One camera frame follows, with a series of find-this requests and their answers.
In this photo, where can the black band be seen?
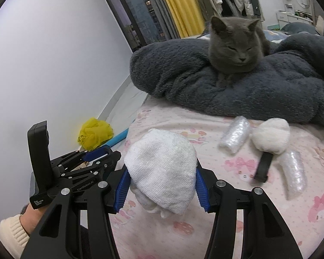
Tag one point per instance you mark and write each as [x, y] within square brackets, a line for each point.
[263, 167]

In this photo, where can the white cloth ball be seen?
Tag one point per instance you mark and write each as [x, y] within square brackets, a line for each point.
[272, 137]

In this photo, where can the yellow plastic bag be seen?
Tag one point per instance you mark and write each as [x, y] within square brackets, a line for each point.
[93, 132]

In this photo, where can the white terry towel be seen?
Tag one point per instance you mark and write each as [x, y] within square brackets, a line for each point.
[162, 167]

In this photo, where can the brown pillow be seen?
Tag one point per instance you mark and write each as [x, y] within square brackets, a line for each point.
[321, 25]

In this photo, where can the dark blue pillow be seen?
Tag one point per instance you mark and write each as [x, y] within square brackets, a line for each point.
[297, 27]

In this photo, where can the white dresser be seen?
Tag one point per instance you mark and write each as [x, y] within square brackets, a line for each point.
[283, 19]

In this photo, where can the pink printed blanket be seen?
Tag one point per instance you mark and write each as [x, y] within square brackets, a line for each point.
[232, 221]

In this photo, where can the yellow curtain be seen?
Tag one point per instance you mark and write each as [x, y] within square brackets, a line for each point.
[178, 5]

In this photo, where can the grey cat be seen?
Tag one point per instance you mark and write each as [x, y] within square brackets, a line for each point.
[237, 45]

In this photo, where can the grey curtain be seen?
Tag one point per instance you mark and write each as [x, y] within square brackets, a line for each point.
[156, 0]

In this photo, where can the grey garment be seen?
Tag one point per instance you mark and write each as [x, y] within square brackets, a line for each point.
[256, 0]

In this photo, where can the bubble wrap piece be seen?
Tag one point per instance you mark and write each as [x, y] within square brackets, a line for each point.
[294, 175]
[233, 136]

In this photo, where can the dark grey fleece blanket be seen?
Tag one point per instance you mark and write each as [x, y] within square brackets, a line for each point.
[259, 94]

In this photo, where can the person's left forearm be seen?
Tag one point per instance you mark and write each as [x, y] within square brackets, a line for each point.
[8, 229]

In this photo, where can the blue plush toy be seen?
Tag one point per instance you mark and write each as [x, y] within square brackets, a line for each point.
[118, 137]

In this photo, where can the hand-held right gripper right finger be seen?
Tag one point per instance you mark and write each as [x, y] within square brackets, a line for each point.
[201, 188]

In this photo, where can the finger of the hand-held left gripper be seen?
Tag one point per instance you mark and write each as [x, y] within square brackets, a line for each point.
[108, 162]
[95, 153]

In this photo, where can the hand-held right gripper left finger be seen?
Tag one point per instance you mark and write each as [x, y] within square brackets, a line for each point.
[122, 188]

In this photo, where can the balcony glass door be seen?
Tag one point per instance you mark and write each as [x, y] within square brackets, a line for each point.
[140, 10]

